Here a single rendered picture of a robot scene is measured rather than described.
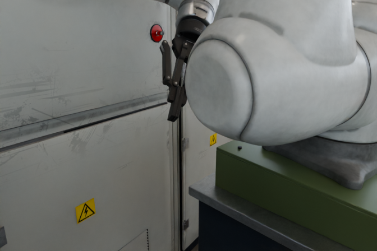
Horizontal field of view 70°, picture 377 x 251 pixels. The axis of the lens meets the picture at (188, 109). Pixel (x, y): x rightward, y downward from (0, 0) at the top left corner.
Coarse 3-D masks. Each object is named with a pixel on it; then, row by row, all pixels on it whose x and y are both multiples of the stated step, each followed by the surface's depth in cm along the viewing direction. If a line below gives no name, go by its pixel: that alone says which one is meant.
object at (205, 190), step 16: (208, 176) 58; (192, 192) 54; (208, 192) 52; (224, 192) 52; (224, 208) 48; (240, 208) 47; (256, 208) 47; (256, 224) 44; (272, 224) 43; (288, 224) 43; (288, 240) 41; (304, 240) 40; (320, 240) 40
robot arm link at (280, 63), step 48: (240, 0) 29; (288, 0) 27; (336, 0) 27; (192, 48) 31; (240, 48) 26; (288, 48) 26; (336, 48) 28; (192, 96) 31; (240, 96) 26; (288, 96) 26; (336, 96) 30
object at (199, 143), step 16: (176, 16) 100; (192, 112) 115; (176, 128) 111; (192, 128) 117; (208, 128) 128; (176, 144) 113; (192, 144) 119; (208, 144) 130; (176, 160) 114; (192, 160) 121; (208, 160) 132; (176, 176) 116; (192, 176) 123; (176, 192) 118; (176, 208) 120; (192, 208) 128; (176, 224) 122; (192, 224) 130; (176, 240) 124; (192, 240) 132
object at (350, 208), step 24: (240, 144) 54; (216, 168) 53; (240, 168) 49; (264, 168) 46; (288, 168) 46; (240, 192) 50; (264, 192) 47; (288, 192) 43; (312, 192) 41; (336, 192) 40; (360, 192) 40; (288, 216) 44; (312, 216) 41; (336, 216) 39; (360, 216) 37; (336, 240) 39; (360, 240) 37
